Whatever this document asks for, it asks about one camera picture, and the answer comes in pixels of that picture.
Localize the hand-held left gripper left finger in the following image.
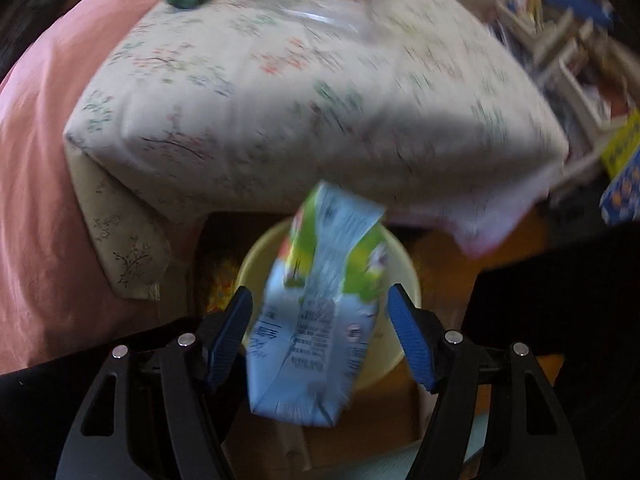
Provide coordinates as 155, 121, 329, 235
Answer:
55, 286, 254, 480

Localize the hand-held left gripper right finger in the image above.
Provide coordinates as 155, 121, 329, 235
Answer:
387, 283, 586, 480

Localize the cream plastic bin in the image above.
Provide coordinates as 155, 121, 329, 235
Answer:
235, 217, 422, 393

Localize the blue and green drink carton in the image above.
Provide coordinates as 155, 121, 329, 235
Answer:
249, 181, 387, 428

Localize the beige floral cloth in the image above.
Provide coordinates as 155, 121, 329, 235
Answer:
66, 152, 172, 302

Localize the pink blanket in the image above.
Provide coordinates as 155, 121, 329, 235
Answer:
0, 0, 213, 376

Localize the floral bedsheet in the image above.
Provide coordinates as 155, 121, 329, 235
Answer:
64, 0, 571, 257

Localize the blue patterned box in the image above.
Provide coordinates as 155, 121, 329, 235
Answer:
599, 154, 640, 227

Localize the yellow box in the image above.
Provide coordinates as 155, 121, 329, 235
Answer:
600, 110, 640, 179

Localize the white bookshelf with books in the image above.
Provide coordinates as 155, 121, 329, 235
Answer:
492, 0, 640, 202

